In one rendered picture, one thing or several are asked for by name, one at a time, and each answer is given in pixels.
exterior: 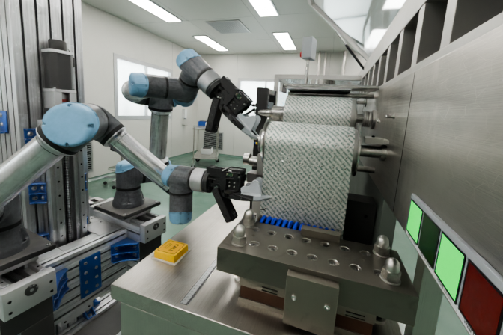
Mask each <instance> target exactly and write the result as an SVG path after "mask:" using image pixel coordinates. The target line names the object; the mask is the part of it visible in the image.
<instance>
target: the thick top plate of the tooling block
mask: <svg viewBox="0 0 503 335"><path fill-rule="evenodd" d="M242 222H243V219H241V220H240V221H239V222H238V224H242ZM238 224H237V225H238ZM235 227H236V226H235ZM235 227H234V228H235ZM234 228H233V229H232V231H230V232H229V234H228V235H227V236H226V237H225V238H224V239H223V240H222V242H221V243H220V244H219V245H218V246H217V261H216V270H217V271H222V272H225V273H228V274H232V275H236V276H238V277H243V278H246V279H249V280H253V281H256V282H259V283H264V284H266V285H270V286H274V287H277V288H280V289H286V280H287V272H288V269H290V270H293V271H298V272H302V273H304V274H310V275H313V276H316V277H321V278H324V279H327V280H333V281H336V282H339V295H338V305H340V306H342V307H347V308H350V309H353V310H358V311H361V312H363V313H368V314H371V315H374V316H379V317H382V318H384V319H389V320H392V321H395V322H400V323H402V324H405V325H410V326H413V327H414V326H415V318H416V314H417V309H418V302H419V296H418V293H417V292H416V290H415V287H414V286H413V284H412V281H411V279H410V277H409V275H408V273H407V271H406V269H405V267H404V264H403V262H402V260H401V258H400V256H399V254H398V252H397V251H395V250H391V249H390V252H389V253H390V257H394V258H395V259H397V260H398V262H399V263H400V271H401V277H400V280H401V284H400V285H399V286H392V285H390V284H387V283H386V282H384V281H383V280H382V279H381V278H380V273H381V272H382V267H383V266H384V265H385V261H386V260H387V259H388V258H382V257H380V256H377V255H376V254H374V253H373V251H372V250H373V249H374V247H373V245H366V244H362V243H358V242H351V241H347V240H343V239H340V241H339V243H338V242H331V241H327V240H324V239H317V238H314V237H310V236H304V235H301V230H294V229H290V228H286V227H280V226H276V225H271V224H265V223H261V222H257V221H256V222H255V223H254V227H252V228H246V227H245V230H246V241H247V243H246V245H245V246H243V247H235V246H233V245H232V244H231V241H232V239H233V233H234Z"/></svg>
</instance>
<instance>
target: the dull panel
mask: <svg viewBox="0 0 503 335"><path fill-rule="evenodd" d="M349 187H350V192H351V194H360V195H364V196H370V197H373V198H374V200H375V202H376V204H377V210H376V214H375V220H374V230H373V235H372V241H371V245H373V246H374V243H376V241H377V237H378V236H380V235H385V236H387V237H388V240H389V246H390V249H392V245H393V240H394V231H395V226H396V220H397V219H396V217H395V215H394V213H393V212H392V210H391V209H390V207H389V206H388V204H387V203H386V201H385V199H384V197H383V196H382V195H381V193H380V191H379V189H378V188H377V186H376V185H375V183H374V181H373V180H372V179H371V176H370V175H369V173H365V172H358V171H356V175H355V176H352V171H351V174H350V185H349Z"/></svg>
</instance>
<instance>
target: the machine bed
mask: <svg viewBox="0 0 503 335"><path fill-rule="evenodd" d="M231 202H232V204H233V205H234V208H235V209H236V212H237V214H238V216H237V218H236V219H235V220H233V221H232V222H229V223H226V222H225V219H224V218H223V215H222V213H221V211H220V209H219V206H218V204H215V205H214V206H212V207H211V208H210V209H208V210H207V211H206V212H205V213H204V214H202V215H201V216H199V217H198V218H197V219H195V220H194V221H193V222H192V223H191V224H189V225H188V226H186V227H185V228H183V229H182V230H181V231H180V232H179V233H177V234H176V235H175V236H173V237H172V238H170V240H174V241H177V242H182V243H185V244H188V249H190V250H191V251H190V252H189V253H188V254H187V255H185V256H184V258H182V259H181V261H179V262H178V264H176V265H175V266H174V265H169V264H167V263H164V262H160V261H157V260H154V259H151V257H152V256H154V252H153V253H151V254H150V255H148V256H147V257H145V258H144V259H143V260H142V261H141V262H139V263H138V264H137V265H135V266H134V267H132V268H131V269H130V270H129V271H127V272H126V273H125V274H123V275H122V276H121V277H119V278H118V279H117V280H116V281H114V282H113V283H112V284H111V298H112V299H115V300H117V301H120V302H123V303H125V304H128V305H130V306H133V307H136V308H138V309H140V310H143V311H146V312H149V313H152V314H154V315H156V316H159V317H162V318H164V319H167V320H169V321H172V322H175V323H178V324H179V325H183V326H185V327H188V328H191V329H193V330H195V331H199V332H201V333H203V334H206V335H319V334H314V333H312V332H309V331H305V330H303V329H300V328H296V327H294V326H291V325H287V324H285V323H283V315H281V314H278V313H274V312H272V311H268V310H265V309H262V308H259V307H256V306H253V305H250V304H246V303H243V302H241V301H238V298H239V295H240V286H241V285H240V284H239V283H238V282H236V281H235V279H234V278H235V275H232V274H228V273H225V272H222V271H217V270H215V271H214V272H213V273H212V274H211V276H210V277H209V279H208V280H207V282H206V283H205V284H204V285H203V286H202V288H201V289H200V291H199V292H198V294H197V295H196V296H195V297H194V298H193V300H192V301H191V302H190V304H189V305H188V306H186V305H183V304H179V303H180V302H181V301H182V299H183V298H184V297H185V296H186V294H187V293H188V292H189V290H190V289H191V288H192V287H193V286H194V285H195V283H196V282H197V281H198V279H199V278H200V277H201V275H202V274H203V273H204V272H205V271H206V270H207V269H208V267H209V266H210V265H211V263H212V262H213V261H214V260H215V258H216V257H217V246H218V245H219V244H220V243H221V242H222V240H223V239H224V238H225V237H226V236H227V235H228V234H229V232H230V231H232V229H233V228H234V227H235V226H236V225H237V224H238V222H239V221H240V220H241V219H242V218H243V216H244V212H245V211H246V210H247V209H249V206H250V201H240V200H233V199H231ZM372 335H402V333H401V329H400V325H399V323H398V322H395V321H392V320H389V319H386V321H385V324H384V325H378V324H377V323H375V325H373V328H372Z"/></svg>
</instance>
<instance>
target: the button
mask: <svg viewBox="0 0 503 335"><path fill-rule="evenodd" d="M187 251H188V244H185V243H182V242H177V241H174V240H170V239H169V240H168V241H167V242H165V243H164V244H163V245H161V246H160V247H158V248H157V249H156V250H155V251H154V257H155V258H157V259H162V260H165V261H168V262H172V263H176V261H178V260H179V258H181V257H182V255H184V254H185V253H186V252H187Z"/></svg>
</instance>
